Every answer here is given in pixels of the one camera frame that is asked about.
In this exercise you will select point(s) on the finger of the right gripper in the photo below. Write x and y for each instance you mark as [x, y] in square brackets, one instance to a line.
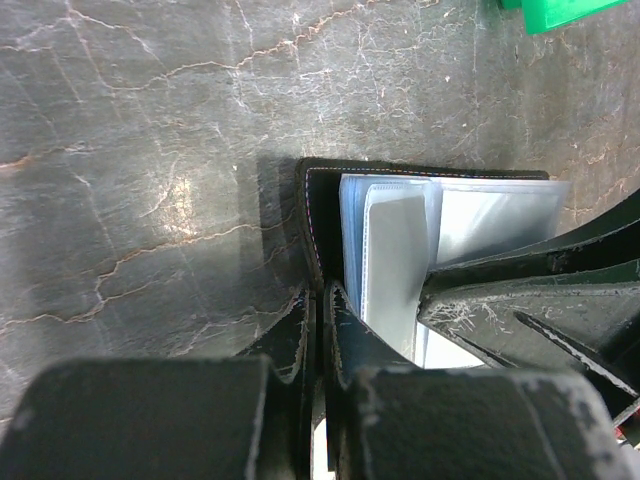
[587, 328]
[608, 240]

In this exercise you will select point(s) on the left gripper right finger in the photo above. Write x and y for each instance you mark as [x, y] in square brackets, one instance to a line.
[348, 346]

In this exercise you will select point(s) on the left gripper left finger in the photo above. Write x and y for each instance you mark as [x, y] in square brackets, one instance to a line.
[281, 442]

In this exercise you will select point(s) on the green plastic bin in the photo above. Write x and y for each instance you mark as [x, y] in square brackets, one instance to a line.
[541, 16]

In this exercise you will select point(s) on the black leather card holder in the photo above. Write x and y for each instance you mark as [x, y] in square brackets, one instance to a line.
[380, 228]

